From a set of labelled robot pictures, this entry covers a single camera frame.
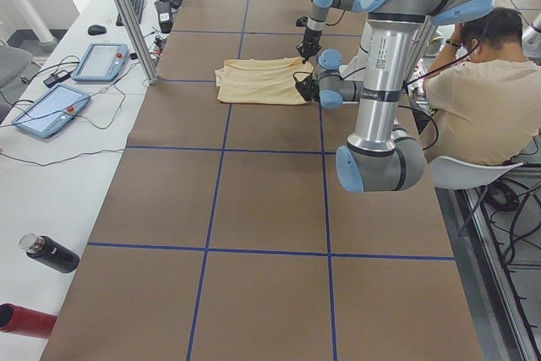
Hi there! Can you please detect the blue teach pendant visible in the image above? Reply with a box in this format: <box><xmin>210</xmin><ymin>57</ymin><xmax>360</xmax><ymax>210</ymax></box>
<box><xmin>12</xmin><ymin>84</ymin><xmax>90</xmax><ymax>139</ymax></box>
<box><xmin>71</xmin><ymin>43</ymin><xmax>129</xmax><ymax>83</ymax></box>

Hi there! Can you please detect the aluminium frame post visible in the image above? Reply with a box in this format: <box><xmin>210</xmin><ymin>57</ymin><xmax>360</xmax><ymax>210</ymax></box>
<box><xmin>113</xmin><ymin>0</ymin><xmax>158</xmax><ymax>85</ymax></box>

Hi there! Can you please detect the white plastic chair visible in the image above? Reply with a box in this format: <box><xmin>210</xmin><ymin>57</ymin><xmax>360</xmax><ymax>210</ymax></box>
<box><xmin>428</xmin><ymin>156</ymin><xmax>523</xmax><ymax>190</ymax></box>

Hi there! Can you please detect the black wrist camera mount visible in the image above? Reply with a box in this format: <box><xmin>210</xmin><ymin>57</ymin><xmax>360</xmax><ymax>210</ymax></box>
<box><xmin>292</xmin><ymin>71</ymin><xmax>314</xmax><ymax>102</ymax></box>
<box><xmin>295</xmin><ymin>16</ymin><xmax>308</xmax><ymax>27</ymax></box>

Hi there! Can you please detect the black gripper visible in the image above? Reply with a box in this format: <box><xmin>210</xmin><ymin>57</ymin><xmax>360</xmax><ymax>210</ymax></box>
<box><xmin>297</xmin><ymin>29</ymin><xmax>322</xmax><ymax>63</ymax></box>
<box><xmin>302</xmin><ymin>76</ymin><xmax>320</xmax><ymax>97</ymax></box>

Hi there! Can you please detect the seated person beige shirt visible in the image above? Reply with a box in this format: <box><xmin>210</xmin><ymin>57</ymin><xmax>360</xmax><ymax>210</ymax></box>
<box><xmin>420</xmin><ymin>8</ymin><xmax>540</xmax><ymax>166</ymax></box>

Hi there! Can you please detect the black keyboard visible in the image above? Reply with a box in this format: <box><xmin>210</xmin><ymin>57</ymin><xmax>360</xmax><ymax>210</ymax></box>
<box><xmin>115</xmin><ymin>0</ymin><xmax>147</xmax><ymax>27</ymax></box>

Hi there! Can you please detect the black computer mouse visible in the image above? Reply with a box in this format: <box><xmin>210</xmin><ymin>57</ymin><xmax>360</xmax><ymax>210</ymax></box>
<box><xmin>87</xmin><ymin>25</ymin><xmax>107</xmax><ymax>36</ymax></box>

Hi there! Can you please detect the white camera stand pillar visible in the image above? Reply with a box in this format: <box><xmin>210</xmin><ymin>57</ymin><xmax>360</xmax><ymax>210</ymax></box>
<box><xmin>339</xmin><ymin>22</ymin><xmax>372</xmax><ymax>82</ymax></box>

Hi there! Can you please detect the blue teach pendant near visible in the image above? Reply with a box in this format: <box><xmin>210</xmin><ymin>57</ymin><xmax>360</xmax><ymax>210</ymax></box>
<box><xmin>12</xmin><ymin>84</ymin><xmax>90</xmax><ymax>139</ymax></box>

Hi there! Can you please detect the cream long sleeve shirt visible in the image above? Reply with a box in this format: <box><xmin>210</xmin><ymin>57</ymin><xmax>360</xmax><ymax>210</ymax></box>
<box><xmin>215</xmin><ymin>57</ymin><xmax>314</xmax><ymax>106</ymax></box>

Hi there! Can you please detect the blue teach pendant far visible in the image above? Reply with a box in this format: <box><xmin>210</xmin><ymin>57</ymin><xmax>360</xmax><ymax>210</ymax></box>
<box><xmin>71</xmin><ymin>43</ymin><xmax>129</xmax><ymax>83</ymax></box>

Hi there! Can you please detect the red bottle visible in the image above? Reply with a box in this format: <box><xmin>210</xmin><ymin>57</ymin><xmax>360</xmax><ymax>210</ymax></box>
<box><xmin>1</xmin><ymin>304</ymin><xmax>57</xmax><ymax>339</ymax></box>

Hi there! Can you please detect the black water bottle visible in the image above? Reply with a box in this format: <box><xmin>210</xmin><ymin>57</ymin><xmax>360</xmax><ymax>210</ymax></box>
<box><xmin>19</xmin><ymin>233</ymin><xmax>79</xmax><ymax>273</ymax></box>

